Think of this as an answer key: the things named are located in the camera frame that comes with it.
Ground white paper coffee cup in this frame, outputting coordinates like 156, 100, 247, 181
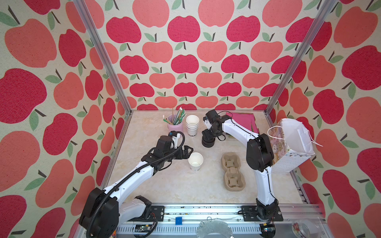
188, 152, 204, 171

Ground white patterned paper gift bag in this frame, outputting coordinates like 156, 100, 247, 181
267, 118, 321, 174

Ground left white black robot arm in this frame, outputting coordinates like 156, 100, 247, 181
79, 131, 193, 238

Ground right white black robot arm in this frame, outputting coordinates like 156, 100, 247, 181
201, 110, 279, 221

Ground stack of black cup lids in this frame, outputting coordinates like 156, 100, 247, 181
201, 130, 215, 148

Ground pink straw holder cup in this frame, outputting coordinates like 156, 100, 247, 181
167, 115, 184, 132

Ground stack of white paper cups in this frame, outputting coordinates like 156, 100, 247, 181
186, 115, 199, 137

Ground stack of pink napkins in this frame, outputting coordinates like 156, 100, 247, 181
226, 113, 259, 133

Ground wrapped straws and stirrers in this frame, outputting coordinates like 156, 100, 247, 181
163, 107, 186, 126

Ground brown cardboard cup carrier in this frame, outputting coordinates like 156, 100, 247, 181
221, 152, 246, 192

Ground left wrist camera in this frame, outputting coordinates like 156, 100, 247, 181
169, 131, 182, 149

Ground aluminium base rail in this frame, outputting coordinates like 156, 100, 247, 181
79, 199, 333, 238

